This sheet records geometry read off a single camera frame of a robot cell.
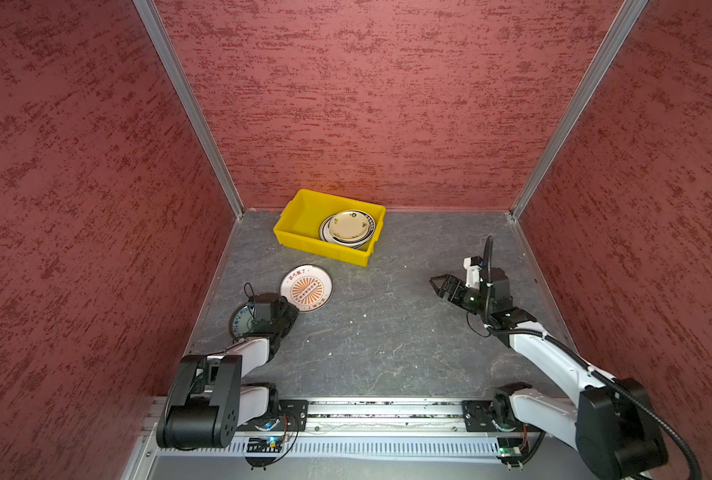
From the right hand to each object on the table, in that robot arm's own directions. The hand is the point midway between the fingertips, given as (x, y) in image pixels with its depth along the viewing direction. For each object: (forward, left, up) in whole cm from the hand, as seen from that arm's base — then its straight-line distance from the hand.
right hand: (436, 290), depth 85 cm
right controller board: (-38, -13, -12) cm, 42 cm away
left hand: (0, +42, -10) cm, 44 cm away
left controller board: (-35, +47, -12) cm, 60 cm away
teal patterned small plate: (-4, +60, -9) cm, 61 cm away
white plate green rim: (+27, +35, -6) cm, 44 cm away
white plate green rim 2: (+36, +23, -6) cm, 43 cm away
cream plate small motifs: (+33, +26, -6) cm, 42 cm away
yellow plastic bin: (+41, +45, -8) cm, 61 cm away
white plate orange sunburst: (+8, +40, -10) cm, 42 cm away
